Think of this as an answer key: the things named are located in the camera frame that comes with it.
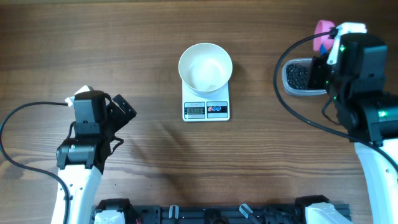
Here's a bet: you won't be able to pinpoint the pink scoop blue handle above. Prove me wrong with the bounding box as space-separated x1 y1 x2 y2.
313 20 335 55

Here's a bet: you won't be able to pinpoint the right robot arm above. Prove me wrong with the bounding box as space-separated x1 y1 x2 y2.
307 33 397 223

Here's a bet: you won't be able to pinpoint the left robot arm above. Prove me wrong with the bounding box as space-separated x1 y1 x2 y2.
51 86 137 223

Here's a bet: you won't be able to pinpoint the white digital kitchen scale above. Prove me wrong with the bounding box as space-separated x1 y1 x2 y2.
182 83 230 122

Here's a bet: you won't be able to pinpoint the white ceramic bowl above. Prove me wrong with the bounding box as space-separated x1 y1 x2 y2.
178 43 233 95

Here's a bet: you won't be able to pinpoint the black beans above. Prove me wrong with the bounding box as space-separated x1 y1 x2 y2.
286 63 309 90

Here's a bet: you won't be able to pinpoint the clear plastic container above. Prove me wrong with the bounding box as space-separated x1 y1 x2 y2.
282 58 326 96

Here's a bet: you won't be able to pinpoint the left black cable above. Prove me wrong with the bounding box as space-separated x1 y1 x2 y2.
0 101 73 224

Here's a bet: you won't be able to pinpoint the black cable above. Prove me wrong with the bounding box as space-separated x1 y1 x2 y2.
0 101 73 224
272 27 398 175

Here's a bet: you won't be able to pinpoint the right black cable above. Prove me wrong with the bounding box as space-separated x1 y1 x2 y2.
272 27 398 175

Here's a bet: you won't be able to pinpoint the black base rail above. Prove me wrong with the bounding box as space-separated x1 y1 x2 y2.
89 195 352 224

